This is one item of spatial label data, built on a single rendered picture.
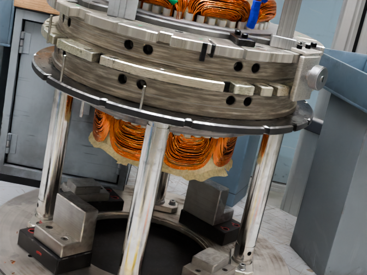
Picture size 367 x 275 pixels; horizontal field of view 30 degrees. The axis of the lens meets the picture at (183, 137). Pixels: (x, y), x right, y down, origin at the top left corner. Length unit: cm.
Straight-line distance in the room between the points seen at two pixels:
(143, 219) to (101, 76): 15
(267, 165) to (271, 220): 29
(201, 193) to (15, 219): 25
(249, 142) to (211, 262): 34
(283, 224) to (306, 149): 18
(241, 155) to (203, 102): 42
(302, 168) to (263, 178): 41
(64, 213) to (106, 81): 19
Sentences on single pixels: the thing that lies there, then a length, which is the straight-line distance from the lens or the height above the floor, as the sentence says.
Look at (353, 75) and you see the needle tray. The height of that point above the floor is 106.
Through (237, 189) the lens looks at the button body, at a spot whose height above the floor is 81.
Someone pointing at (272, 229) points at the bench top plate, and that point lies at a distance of 107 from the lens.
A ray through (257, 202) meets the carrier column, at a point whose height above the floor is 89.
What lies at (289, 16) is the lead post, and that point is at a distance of 71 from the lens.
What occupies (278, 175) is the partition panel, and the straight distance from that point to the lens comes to 324.
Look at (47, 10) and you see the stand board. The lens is 98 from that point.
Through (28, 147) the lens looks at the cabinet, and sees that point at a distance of 104.
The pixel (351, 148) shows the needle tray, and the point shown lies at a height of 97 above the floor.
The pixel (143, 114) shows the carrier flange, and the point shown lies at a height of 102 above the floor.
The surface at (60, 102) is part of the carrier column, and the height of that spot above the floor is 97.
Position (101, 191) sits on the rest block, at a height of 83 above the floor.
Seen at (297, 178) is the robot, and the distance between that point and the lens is 125.
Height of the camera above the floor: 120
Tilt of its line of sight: 17 degrees down
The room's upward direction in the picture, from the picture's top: 12 degrees clockwise
